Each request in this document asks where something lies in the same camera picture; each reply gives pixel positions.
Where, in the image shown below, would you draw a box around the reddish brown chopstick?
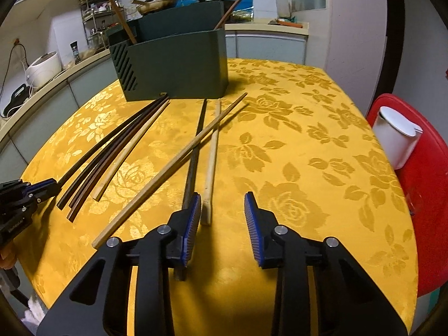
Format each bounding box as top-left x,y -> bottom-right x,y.
213,0 -> 264,30

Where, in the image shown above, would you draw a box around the yellow floral tablecloth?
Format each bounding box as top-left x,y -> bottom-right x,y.
19,58 -> 419,336

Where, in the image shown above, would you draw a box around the white rice cooker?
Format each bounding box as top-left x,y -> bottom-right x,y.
24,52 -> 61,89

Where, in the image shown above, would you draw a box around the light bamboo chopstick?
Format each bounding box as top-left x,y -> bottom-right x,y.
94,101 -> 171,202
201,100 -> 222,225

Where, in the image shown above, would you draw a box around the brown wooden chopstick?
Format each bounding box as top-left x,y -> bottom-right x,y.
98,0 -> 138,45
67,98 -> 169,222

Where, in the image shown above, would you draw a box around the wooden chopsticks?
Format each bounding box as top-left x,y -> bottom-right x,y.
92,93 -> 248,249

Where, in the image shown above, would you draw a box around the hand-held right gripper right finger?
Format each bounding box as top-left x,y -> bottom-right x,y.
244,191 -> 409,336

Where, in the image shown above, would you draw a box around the metal wire rack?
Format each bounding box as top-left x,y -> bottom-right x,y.
79,0 -> 124,48

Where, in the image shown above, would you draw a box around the dark brown chopstick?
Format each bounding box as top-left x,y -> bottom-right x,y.
68,96 -> 169,210

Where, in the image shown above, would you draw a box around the red plastic stool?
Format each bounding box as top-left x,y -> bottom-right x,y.
366,93 -> 448,298

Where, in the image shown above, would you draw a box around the black handheld appliance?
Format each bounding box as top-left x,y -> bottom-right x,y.
3,83 -> 29,118

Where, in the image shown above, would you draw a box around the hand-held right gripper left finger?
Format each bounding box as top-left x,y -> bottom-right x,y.
37,192 -> 202,336

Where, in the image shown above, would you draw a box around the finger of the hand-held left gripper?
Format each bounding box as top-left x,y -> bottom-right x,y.
22,178 -> 58,193
26,186 -> 61,205

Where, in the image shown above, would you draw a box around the dark green utensil holder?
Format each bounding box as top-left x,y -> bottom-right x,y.
105,1 -> 230,102

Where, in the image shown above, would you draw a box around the white lidded container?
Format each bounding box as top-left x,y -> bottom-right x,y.
373,106 -> 424,170

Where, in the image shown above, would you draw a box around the thin black chopstick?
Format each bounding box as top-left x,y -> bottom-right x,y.
57,93 -> 167,187

